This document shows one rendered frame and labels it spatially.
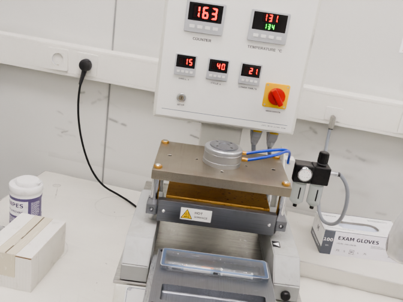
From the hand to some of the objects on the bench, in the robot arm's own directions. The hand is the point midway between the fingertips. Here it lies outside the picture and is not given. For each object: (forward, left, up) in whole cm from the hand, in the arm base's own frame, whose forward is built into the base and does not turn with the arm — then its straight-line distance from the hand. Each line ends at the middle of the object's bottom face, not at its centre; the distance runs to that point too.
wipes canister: (+31, +96, 0) cm, 101 cm away
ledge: (+40, -19, -6) cm, 44 cm away
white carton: (+43, +3, 0) cm, 43 cm away
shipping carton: (+14, +88, 0) cm, 90 cm away
